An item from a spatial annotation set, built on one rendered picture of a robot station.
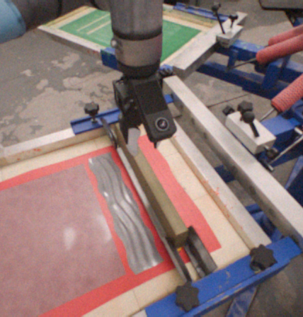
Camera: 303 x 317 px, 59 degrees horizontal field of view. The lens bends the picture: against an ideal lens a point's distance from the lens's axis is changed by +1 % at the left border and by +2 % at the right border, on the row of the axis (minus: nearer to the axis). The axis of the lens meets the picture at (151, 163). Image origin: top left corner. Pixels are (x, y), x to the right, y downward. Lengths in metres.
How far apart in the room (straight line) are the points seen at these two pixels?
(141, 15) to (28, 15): 0.14
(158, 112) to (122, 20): 0.14
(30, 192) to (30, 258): 0.18
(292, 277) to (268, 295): 0.19
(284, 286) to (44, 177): 1.39
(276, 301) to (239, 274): 1.12
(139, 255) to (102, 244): 0.09
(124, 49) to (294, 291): 1.57
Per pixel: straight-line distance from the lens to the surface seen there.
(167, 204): 0.56
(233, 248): 0.66
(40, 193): 0.76
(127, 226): 0.65
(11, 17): 0.37
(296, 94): 0.88
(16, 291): 0.66
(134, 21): 0.40
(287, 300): 1.73
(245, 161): 0.70
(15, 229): 0.73
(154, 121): 0.42
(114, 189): 0.71
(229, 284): 0.58
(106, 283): 0.62
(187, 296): 0.50
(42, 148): 0.83
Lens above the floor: 1.54
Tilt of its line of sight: 50 degrees down
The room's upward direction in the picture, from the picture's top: straight up
